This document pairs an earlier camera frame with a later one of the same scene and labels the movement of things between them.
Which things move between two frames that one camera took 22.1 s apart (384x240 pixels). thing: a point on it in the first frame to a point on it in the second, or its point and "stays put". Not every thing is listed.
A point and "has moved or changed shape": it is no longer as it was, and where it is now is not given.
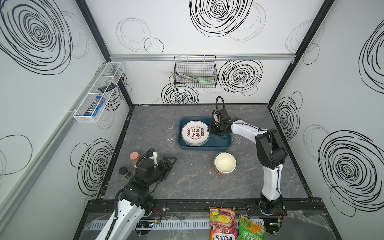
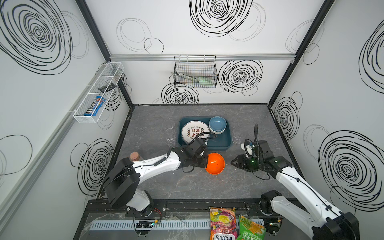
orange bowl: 218,172 has moved or changed shape
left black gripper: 163,167 to 201,161
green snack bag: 250,230 stays put
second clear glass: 236,139 stays put
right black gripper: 218,122 to 242,162
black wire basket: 202,67 stays put
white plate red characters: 195,133 stays put
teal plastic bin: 215,142 stays put
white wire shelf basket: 89,110 stays put
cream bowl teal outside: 225,162 has moved or changed shape
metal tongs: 186,76 stays put
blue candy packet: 92,111 stays put
